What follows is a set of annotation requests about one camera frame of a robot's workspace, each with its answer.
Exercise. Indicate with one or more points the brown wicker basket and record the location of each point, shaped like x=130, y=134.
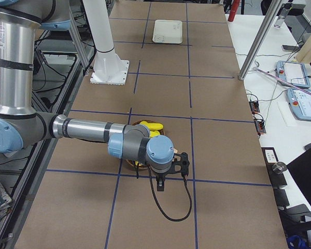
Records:
x=136, y=164

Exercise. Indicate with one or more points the white rectangular tray plate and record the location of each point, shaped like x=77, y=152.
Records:
x=167, y=32

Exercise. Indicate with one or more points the yellow banana top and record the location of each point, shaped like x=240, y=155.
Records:
x=152, y=126

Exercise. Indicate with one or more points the black phone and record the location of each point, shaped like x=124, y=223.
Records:
x=290, y=48

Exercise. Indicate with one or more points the upper orange black connector box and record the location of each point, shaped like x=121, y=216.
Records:
x=254, y=106

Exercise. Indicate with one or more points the yellow banana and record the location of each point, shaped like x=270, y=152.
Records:
x=152, y=126
x=154, y=133

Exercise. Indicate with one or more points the clear water bottle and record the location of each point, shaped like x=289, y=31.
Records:
x=285, y=9

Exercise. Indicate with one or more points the small metal cylinder weight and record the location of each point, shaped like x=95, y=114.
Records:
x=279, y=167

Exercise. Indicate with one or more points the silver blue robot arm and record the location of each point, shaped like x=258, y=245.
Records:
x=21, y=125

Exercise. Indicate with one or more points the orange black connector box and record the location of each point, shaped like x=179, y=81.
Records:
x=260, y=126
x=254, y=106

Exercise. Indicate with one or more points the lower teach pendant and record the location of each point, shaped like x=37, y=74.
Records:
x=300, y=103

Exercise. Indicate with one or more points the white column pedestal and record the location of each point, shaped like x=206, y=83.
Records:
x=108, y=68

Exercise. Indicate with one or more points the lower orange black connector box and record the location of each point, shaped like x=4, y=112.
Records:
x=260, y=126

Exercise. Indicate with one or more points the aluminium frame post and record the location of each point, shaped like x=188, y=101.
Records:
x=259, y=38

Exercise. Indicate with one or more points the upper teach pendant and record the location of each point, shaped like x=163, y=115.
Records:
x=294, y=73

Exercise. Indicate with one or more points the teach pendant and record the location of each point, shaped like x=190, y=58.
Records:
x=300, y=103
x=294, y=73

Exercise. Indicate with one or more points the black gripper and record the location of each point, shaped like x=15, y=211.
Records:
x=159, y=176

